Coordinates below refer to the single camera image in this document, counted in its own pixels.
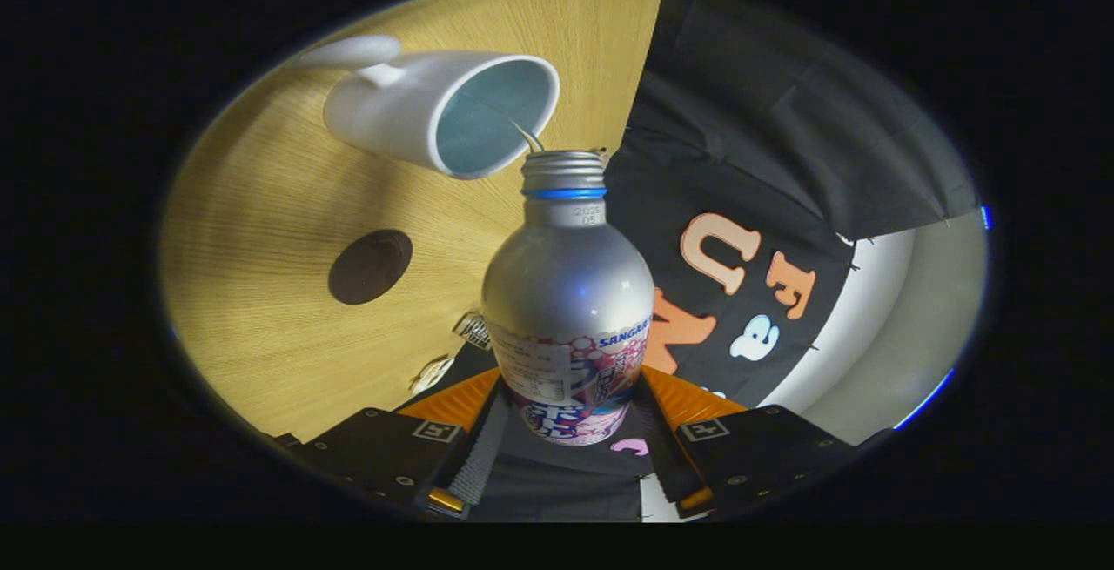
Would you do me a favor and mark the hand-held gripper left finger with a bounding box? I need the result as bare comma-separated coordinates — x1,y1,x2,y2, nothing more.
287,367,510,520

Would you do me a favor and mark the dark brown round coaster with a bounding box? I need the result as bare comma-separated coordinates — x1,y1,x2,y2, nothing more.
328,229,414,305

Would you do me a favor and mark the black backdrop cloth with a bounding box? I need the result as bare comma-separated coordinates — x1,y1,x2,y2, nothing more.
396,0,980,523

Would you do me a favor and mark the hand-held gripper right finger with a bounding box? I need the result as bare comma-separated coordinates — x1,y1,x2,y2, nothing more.
631,365,858,519

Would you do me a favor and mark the silver juice bottle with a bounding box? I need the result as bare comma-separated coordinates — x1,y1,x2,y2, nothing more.
481,150,655,447

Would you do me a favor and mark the white divided dish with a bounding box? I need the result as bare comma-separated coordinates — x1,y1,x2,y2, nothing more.
409,355,455,395

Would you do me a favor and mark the white cup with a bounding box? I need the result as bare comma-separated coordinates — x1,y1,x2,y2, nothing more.
296,35,561,181

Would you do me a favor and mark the metal wire holder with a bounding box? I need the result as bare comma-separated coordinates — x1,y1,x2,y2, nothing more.
453,311,493,351

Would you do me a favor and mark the wooden table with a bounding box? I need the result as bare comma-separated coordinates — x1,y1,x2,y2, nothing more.
161,0,662,445

